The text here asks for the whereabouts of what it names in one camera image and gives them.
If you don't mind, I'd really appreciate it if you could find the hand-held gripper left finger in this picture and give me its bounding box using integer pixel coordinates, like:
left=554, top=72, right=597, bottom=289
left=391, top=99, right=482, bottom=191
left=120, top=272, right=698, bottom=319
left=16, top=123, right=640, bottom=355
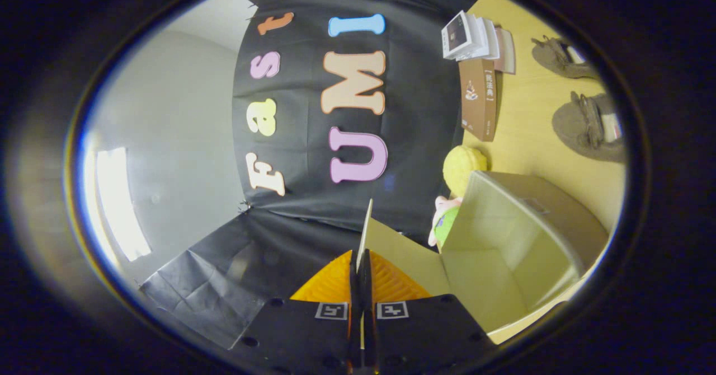
left=227, top=250, right=364, bottom=375

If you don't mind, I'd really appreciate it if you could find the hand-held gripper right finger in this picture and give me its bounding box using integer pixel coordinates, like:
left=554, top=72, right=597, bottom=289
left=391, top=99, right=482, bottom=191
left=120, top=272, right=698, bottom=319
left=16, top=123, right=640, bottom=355
left=361, top=250, right=496, bottom=375

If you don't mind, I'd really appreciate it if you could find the beige fabric storage box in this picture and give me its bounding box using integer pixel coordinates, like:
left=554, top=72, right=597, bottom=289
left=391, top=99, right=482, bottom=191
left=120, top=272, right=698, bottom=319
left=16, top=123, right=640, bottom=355
left=356, top=171, right=609, bottom=345

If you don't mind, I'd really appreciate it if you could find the brown fuzzy shoe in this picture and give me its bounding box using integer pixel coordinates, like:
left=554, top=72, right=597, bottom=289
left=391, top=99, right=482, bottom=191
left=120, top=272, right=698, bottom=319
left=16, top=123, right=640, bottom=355
left=531, top=35, right=599, bottom=79
left=552, top=91, right=626, bottom=163

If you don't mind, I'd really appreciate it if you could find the pink green plush toy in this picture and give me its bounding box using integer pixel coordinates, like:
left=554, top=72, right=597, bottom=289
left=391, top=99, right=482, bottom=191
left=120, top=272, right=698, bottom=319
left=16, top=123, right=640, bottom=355
left=428, top=196, right=465, bottom=250

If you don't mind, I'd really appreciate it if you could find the yellow round plush cushion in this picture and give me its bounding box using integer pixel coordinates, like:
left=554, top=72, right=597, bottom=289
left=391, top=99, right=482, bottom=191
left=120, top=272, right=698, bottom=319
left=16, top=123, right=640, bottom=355
left=443, top=146, right=487, bottom=199

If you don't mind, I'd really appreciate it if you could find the brown hardcover book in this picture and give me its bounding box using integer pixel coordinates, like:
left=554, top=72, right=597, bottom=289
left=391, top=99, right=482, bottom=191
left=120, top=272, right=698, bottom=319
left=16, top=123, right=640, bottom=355
left=459, top=58, right=498, bottom=142

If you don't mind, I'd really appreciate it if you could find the pink cover book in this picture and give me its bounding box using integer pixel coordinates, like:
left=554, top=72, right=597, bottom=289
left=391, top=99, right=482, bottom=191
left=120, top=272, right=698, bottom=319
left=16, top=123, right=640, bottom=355
left=495, top=27, right=516, bottom=74

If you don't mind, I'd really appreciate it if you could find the plain white book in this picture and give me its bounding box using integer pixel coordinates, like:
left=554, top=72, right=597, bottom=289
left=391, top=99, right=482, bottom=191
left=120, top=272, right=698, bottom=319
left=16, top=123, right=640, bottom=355
left=464, top=14, right=500, bottom=61

